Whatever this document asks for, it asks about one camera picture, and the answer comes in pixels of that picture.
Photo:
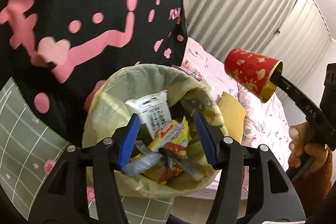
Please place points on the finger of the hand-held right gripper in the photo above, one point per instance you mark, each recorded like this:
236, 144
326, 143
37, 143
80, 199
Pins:
294, 92

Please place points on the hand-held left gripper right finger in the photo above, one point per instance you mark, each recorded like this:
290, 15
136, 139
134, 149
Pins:
207, 140

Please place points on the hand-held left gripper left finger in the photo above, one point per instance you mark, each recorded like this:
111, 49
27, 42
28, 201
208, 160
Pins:
128, 140

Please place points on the yellow snack packet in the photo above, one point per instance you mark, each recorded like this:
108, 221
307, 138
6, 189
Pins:
174, 134

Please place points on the white green milk carton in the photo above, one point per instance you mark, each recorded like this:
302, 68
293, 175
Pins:
152, 111

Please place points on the yellow plastic bag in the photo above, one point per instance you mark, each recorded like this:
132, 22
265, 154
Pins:
110, 98

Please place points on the red paper cup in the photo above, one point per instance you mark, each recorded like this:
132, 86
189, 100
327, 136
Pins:
249, 69

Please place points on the person's right hand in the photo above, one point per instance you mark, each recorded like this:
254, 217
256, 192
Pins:
298, 134

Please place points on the yellow silver packet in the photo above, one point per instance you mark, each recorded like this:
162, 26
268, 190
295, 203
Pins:
143, 162

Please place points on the silver foil wrapper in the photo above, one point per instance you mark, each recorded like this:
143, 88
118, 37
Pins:
189, 165

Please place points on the yellow cushion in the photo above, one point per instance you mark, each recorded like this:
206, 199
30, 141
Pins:
232, 113

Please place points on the red snack packet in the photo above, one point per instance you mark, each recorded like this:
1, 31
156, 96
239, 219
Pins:
170, 174

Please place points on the pink beaded toy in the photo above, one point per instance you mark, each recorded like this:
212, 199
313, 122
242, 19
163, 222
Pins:
48, 165

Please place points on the beige curtain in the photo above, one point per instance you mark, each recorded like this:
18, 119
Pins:
249, 3

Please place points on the green checked mat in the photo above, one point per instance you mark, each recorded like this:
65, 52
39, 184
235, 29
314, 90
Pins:
21, 134

